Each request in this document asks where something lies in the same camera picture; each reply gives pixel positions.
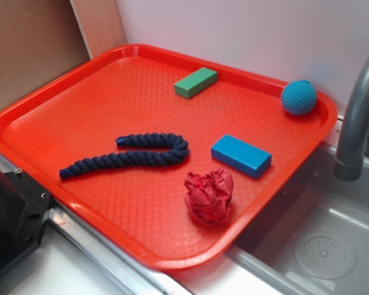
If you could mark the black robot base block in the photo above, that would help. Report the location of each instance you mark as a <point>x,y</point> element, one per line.
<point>24,210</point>

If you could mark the blue rectangular block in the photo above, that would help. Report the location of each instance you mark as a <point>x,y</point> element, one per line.
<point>242,156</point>

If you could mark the green rectangular block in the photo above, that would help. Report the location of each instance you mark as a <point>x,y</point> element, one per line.
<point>195,83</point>

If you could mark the crumpled red paper ball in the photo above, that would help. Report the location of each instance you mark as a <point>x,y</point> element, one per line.
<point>208,197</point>

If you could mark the orange plastic tray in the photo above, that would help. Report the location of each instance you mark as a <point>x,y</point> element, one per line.
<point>130,90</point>

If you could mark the blue textured ball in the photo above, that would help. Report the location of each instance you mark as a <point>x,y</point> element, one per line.
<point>299,97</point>

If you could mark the grey toy faucet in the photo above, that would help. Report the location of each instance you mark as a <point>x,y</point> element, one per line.
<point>353,143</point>

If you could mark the brown cardboard panel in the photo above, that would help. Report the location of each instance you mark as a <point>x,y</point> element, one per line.
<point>42,40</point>

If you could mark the grey toy sink basin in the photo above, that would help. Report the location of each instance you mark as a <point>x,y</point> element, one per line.
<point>312,238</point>

